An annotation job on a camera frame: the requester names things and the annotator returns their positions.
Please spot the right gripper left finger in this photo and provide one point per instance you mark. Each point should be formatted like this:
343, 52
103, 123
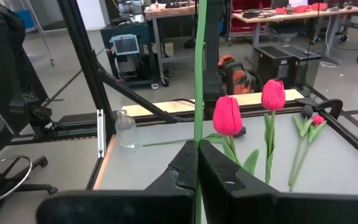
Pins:
166, 199

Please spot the orange shop vacuum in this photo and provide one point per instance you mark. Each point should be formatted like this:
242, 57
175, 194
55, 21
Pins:
239, 84

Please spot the bright pink artificial tulip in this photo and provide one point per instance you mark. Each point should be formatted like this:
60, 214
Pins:
273, 95
318, 120
227, 115

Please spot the maroon artificial tulip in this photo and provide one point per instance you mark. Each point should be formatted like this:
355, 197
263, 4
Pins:
200, 77

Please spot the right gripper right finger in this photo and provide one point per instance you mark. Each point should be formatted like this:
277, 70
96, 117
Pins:
244, 202

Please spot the clear glass vase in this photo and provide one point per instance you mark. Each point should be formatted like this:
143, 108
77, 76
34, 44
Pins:
126, 133

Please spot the teal equipment cabinet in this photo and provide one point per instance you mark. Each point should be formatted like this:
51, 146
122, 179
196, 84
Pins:
141, 40

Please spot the robot teach pendant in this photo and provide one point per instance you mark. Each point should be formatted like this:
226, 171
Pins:
124, 46

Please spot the red storage bins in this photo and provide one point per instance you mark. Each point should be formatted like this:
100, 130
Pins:
247, 25

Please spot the black table clamp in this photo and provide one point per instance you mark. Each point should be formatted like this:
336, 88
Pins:
334, 105

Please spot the silver frame bracket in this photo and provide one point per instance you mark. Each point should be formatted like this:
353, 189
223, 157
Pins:
100, 133

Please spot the blue bin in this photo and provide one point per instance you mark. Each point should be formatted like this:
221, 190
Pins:
26, 18

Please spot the wooden workbench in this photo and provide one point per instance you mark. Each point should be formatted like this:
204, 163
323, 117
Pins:
169, 12
306, 15

